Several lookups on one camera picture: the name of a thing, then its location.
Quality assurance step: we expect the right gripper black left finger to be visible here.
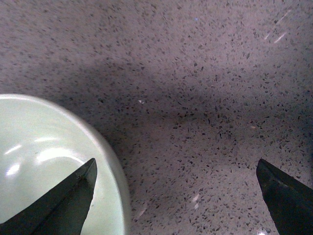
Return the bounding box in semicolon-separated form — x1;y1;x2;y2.
0;158;97;235

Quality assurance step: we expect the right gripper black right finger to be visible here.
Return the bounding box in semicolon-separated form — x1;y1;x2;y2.
256;159;313;235

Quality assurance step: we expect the green bowl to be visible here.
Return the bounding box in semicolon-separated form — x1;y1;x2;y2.
0;94;131;235

